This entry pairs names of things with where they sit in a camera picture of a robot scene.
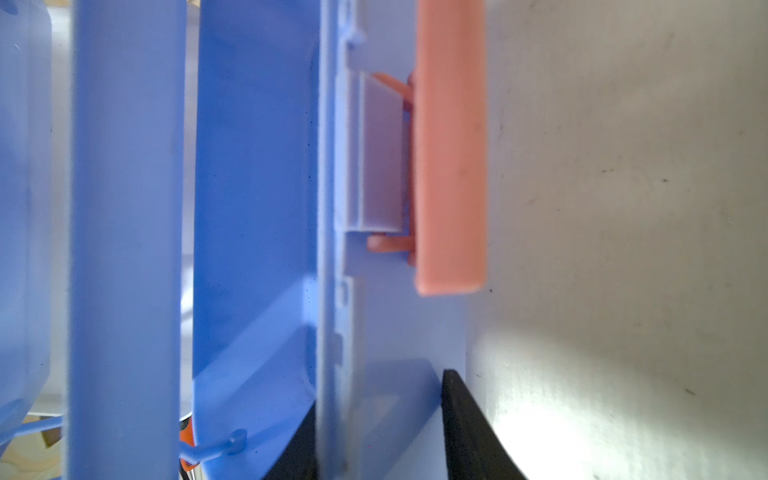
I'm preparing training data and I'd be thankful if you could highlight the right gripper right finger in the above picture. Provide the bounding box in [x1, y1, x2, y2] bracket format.
[441, 369, 527, 480]

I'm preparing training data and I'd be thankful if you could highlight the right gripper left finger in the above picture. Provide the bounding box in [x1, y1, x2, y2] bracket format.
[263, 404, 318, 480]

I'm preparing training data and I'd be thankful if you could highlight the white and blue tool box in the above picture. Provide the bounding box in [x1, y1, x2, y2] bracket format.
[1, 1, 487, 479]

